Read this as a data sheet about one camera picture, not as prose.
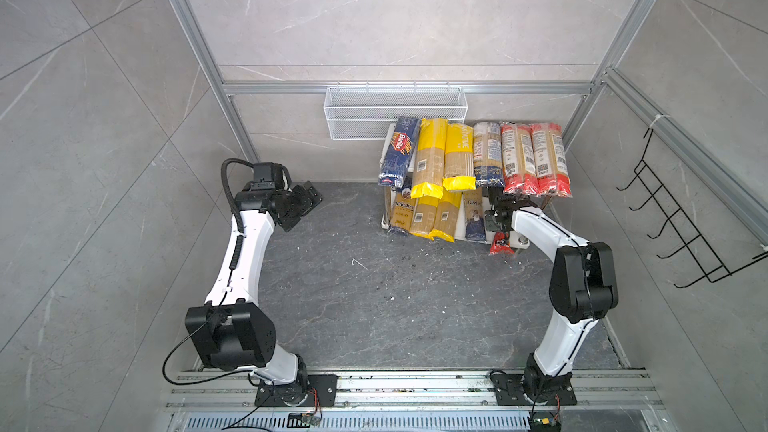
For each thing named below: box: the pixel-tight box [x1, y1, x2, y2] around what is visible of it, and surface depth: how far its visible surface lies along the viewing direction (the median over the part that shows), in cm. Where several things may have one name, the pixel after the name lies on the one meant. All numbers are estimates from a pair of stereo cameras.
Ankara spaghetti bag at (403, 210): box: [391, 188, 416, 233], surface depth 100 cm
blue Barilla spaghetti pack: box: [378, 115, 422, 189], surface depth 76 cm
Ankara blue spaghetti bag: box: [463, 187, 487, 242], surface depth 99 cm
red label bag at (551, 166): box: [530, 122, 573, 198], surface depth 75 cm
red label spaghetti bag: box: [500, 122, 540, 197], surface depth 75 cm
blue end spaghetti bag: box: [473, 122, 504, 188], surface depth 77 cm
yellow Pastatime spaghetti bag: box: [442, 124, 477, 192], surface depth 75 cm
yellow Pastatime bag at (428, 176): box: [411, 118, 448, 199], surface depth 76 cm
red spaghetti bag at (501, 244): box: [488, 231, 515, 256], surface depth 91 cm
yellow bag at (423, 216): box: [409, 197, 439, 241], surface depth 100 cm
